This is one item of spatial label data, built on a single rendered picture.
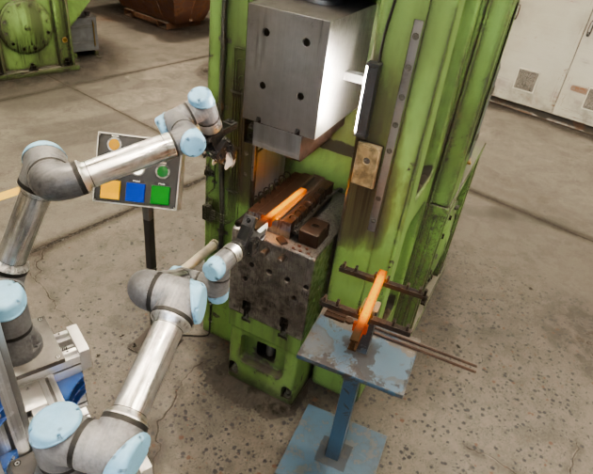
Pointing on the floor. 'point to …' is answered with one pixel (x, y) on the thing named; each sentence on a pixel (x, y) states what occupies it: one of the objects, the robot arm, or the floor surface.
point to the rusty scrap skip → (168, 11)
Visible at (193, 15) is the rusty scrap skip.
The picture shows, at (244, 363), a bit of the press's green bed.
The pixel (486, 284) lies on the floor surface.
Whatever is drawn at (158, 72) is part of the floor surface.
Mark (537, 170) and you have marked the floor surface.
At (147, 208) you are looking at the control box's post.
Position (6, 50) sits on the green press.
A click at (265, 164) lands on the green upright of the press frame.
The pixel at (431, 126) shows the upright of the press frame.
